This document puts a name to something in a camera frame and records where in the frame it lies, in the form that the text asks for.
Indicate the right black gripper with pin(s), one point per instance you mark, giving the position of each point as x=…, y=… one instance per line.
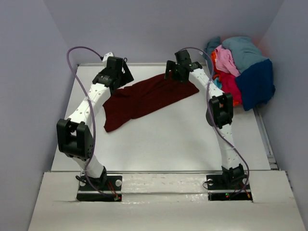
x=171, y=66

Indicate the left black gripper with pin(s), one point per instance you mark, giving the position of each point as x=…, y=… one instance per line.
x=126, y=77

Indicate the maroon t shirt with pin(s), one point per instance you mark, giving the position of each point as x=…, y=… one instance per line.
x=143, y=98

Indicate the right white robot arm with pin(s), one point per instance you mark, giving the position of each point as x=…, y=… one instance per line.
x=219, y=115

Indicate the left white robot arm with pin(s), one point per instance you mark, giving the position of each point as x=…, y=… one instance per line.
x=75, y=134

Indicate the orange t shirt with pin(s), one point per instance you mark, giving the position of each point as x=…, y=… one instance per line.
x=213, y=57

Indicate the teal t shirt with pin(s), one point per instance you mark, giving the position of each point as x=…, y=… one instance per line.
x=210, y=46

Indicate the pink t shirt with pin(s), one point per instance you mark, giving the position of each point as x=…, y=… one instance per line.
x=224, y=61

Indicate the grey blue t shirt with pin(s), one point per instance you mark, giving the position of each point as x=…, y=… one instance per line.
x=244, y=52

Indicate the navy blue t shirt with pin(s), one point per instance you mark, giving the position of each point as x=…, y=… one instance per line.
x=256, y=84

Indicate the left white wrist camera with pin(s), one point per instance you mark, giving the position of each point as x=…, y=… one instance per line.
x=106, y=56

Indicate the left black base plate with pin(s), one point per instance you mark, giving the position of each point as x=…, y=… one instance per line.
x=112, y=190

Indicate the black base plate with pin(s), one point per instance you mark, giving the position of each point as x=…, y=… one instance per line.
x=112, y=190
x=220, y=191

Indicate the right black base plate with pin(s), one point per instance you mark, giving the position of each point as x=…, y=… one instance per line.
x=220, y=191

